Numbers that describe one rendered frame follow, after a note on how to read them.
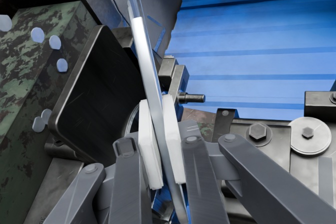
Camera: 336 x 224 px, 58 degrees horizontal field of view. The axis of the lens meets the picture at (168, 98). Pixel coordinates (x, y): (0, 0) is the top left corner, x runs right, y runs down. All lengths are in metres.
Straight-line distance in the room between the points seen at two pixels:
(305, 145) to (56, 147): 0.34
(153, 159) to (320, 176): 0.30
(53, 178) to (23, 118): 0.10
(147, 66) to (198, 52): 2.06
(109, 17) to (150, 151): 0.48
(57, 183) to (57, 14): 0.28
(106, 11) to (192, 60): 1.66
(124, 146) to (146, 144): 0.01
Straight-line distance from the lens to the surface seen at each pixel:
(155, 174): 0.17
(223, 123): 0.49
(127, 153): 0.15
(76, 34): 0.53
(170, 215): 0.54
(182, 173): 0.17
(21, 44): 0.55
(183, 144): 0.15
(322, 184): 0.43
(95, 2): 0.59
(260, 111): 1.89
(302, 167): 0.44
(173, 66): 0.65
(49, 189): 0.47
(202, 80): 2.10
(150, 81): 0.18
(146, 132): 0.17
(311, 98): 0.45
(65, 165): 0.47
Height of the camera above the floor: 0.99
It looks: 24 degrees down
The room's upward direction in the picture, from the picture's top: 91 degrees clockwise
